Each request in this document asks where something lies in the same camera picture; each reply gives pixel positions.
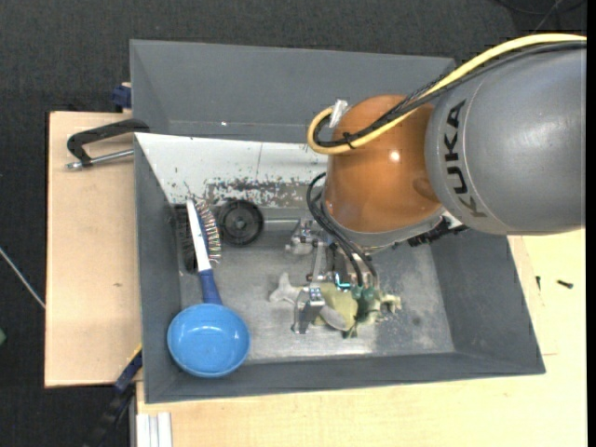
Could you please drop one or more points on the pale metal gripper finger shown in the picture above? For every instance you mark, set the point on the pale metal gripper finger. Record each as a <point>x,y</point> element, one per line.
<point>311,306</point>

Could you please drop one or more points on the yellow-green toy figure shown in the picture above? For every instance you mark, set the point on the yellow-green toy figure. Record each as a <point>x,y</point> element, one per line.
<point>338,302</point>

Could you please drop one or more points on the white forked plastic piece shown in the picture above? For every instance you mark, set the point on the white forked plastic piece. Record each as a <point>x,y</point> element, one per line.
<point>285,292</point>

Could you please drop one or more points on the small white plastic piece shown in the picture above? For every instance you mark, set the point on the small white plastic piece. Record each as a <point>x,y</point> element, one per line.
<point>298,248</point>

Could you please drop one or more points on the black round disc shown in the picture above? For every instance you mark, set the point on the black round disc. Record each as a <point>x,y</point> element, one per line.
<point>239,222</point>

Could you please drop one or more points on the white and blue brush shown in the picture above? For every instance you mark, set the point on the white and blue brush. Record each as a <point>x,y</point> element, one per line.
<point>200,245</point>

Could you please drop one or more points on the grey metal bin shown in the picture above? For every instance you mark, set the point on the grey metal bin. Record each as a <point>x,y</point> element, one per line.
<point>279,86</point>

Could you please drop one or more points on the small black screw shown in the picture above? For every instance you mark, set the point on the small black screw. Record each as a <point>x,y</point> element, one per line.
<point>565,284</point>

